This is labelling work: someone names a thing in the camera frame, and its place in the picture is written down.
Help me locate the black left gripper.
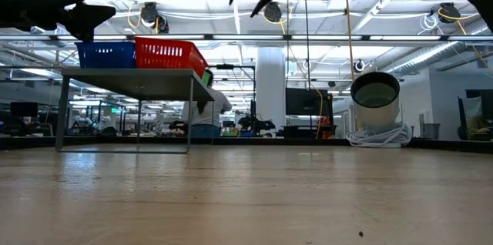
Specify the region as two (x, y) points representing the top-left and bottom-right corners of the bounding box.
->
(0, 0), (117, 43)

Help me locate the blue plastic basket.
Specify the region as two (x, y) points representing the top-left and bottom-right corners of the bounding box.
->
(75, 41), (137, 69)

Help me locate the red plastic basket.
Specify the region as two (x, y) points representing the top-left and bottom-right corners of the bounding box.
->
(134, 36), (210, 79)

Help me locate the white square column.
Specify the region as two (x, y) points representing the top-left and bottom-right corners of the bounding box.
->
(255, 46), (288, 135)

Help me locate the grey perforated metal shelf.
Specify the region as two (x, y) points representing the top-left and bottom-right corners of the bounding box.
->
(54, 67), (217, 155)

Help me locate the black computer monitor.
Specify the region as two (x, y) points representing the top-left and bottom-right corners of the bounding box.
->
(9, 101), (39, 119)
(284, 87), (334, 117)

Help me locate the person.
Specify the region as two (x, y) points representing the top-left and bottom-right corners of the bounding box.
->
(180, 69), (233, 139)
(466, 115), (493, 142)

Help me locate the grey waste bin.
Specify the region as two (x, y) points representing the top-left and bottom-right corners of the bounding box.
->
(423, 122), (441, 140)

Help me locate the black ceiling cable reel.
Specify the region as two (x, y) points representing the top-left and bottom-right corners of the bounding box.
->
(438, 2), (462, 25)
(262, 1), (283, 24)
(139, 1), (170, 35)

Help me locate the black hanging cable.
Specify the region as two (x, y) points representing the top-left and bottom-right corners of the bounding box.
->
(301, 0), (314, 90)
(285, 0), (290, 89)

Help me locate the black background station frame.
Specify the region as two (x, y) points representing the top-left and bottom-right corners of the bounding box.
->
(207, 62), (258, 123)

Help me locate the yellow hanging cable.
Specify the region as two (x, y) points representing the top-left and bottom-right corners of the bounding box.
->
(341, 0), (357, 82)

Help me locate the white dome camera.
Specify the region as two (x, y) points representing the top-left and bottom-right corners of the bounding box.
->
(350, 71), (402, 135)

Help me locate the white coiled cable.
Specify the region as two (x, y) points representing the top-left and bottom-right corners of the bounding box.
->
(344, 121), (414, 149)

